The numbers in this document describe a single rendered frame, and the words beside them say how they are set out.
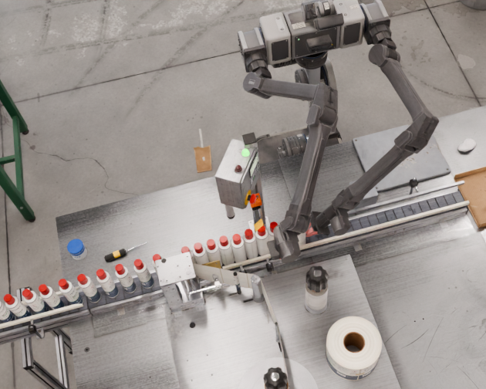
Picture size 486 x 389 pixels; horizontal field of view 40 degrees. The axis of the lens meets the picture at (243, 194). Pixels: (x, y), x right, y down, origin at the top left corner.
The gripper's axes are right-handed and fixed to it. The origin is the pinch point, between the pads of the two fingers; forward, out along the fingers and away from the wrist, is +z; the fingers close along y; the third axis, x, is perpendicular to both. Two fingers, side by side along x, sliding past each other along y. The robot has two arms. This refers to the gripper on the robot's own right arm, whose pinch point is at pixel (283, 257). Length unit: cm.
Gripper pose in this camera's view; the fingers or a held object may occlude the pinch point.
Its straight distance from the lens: 247.7
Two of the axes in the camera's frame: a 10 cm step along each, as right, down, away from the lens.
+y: 9.6, -2.7, 0.8
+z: 0.8, 5.3, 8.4
